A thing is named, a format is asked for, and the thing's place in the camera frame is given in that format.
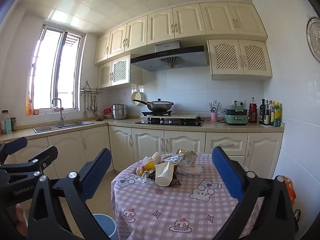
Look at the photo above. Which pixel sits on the silver foil wrapper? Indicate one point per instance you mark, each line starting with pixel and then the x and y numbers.
pixel 173 158

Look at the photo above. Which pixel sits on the black range hood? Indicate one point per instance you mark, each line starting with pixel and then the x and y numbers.
pixel 170 57

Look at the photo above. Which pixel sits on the pink utensil holder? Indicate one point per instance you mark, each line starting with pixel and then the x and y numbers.
pixel 214 116

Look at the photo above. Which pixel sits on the steel sink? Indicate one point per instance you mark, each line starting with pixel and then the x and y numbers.
pixel 62 126

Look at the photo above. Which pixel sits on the clear plastic bottle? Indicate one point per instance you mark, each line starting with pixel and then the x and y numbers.
pixel 5 116

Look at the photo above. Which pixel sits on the white paper cup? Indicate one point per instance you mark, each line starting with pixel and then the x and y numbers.
pixel 163 175

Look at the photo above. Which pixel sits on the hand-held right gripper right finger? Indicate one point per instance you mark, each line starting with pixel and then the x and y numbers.
pixel 226 172

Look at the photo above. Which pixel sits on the cream upper wall cabinets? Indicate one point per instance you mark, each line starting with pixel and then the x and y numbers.
pixel 175 25

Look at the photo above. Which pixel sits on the person's left hand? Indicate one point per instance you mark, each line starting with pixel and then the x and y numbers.
pixel 20 216

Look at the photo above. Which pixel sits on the cream colander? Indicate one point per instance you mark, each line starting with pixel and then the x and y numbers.
pixel 137 97

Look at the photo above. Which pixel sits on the row of condiment bottles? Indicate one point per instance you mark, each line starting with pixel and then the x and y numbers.
pixel 266 113

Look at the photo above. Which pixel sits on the green electric cooker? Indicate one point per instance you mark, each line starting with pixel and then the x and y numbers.
pixel 236 116

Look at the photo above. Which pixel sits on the dark jar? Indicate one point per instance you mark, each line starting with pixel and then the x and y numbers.
pixel 13 125

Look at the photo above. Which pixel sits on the kitchen window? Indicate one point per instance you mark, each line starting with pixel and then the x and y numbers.
pixel 57 72

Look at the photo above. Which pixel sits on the orange snack packet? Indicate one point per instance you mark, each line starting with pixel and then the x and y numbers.
pixel 289 188

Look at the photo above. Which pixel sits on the utensil rail with hanging utensils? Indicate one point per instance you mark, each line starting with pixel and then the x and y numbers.
pixel 91 97

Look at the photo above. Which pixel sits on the steel steamer pot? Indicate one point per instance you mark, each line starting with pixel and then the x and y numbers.
pixel 119 111

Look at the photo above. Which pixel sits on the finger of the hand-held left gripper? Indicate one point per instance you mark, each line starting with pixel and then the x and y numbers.
pixel 46 155
pixel 15 145

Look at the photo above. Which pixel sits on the clear plastic wrapper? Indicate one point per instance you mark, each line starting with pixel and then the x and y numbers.
pixel 145 177

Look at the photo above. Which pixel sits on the red container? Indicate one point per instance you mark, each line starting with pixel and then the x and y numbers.
pixel 107 111

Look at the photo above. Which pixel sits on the white wall socket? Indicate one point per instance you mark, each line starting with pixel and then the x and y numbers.
pixel 238 102

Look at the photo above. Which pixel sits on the pale pink tissue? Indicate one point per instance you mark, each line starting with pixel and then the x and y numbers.
pixel 157 157

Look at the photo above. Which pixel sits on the round table pink checkered cloth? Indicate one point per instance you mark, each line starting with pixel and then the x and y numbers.
pixel 180 205

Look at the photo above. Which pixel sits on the round steel steamer tray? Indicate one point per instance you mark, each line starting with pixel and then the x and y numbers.
pixel 315 40

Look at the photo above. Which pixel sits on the small pink cup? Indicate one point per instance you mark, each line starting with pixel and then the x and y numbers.
pixel 35 112

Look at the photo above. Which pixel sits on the gold foil wrapper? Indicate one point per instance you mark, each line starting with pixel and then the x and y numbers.
pixel 182 151

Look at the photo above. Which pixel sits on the orange bottle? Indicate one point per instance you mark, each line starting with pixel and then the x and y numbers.
pixel 28 107

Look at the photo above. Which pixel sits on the light blue trash bin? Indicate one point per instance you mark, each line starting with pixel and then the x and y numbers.
pixel 103 226

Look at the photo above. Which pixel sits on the wide lattice door wall cabinet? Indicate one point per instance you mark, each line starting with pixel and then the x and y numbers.
pixel 240 58

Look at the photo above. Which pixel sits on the yellow snack wrapper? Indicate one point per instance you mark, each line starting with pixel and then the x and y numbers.
pixel 150 166

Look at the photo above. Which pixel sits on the black gas hob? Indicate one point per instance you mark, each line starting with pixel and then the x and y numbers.
pixel 170 123

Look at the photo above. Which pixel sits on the narrow lattice door wall cabinet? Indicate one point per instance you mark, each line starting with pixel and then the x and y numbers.
pixel 113 72

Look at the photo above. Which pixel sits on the white bottle tray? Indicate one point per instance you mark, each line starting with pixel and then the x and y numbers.
pixel 281 125

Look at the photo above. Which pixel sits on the steel faucet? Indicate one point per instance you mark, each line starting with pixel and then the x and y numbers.
pixel 60 112

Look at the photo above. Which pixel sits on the cream kitchen base cabinets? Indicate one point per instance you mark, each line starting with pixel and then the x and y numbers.
pixel 147 142

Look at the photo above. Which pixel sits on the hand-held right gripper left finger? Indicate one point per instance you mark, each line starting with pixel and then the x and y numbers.
pixel 97 170

